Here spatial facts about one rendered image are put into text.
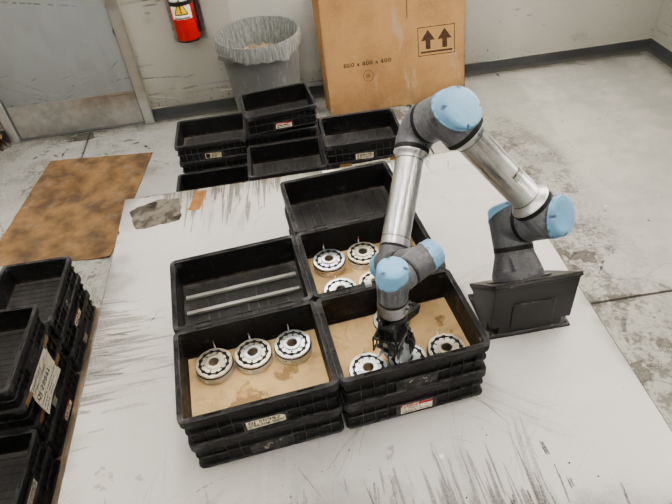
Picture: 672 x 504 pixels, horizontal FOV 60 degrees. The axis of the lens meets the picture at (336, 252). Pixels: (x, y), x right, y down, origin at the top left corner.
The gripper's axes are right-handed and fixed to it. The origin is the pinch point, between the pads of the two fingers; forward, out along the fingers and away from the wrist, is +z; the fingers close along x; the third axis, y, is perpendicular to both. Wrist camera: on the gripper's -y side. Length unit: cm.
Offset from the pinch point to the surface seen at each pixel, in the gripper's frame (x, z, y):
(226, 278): -63, 2, -8
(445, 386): 14.1, 5.1, 0.6
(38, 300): -169, 48, 3
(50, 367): -133, 46, 27
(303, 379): -20.4, 2.1, 16.1
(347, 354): -13.3, 2.1, 3.8
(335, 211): -46, 2, -52
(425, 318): 1.5, 2.1, -17.0
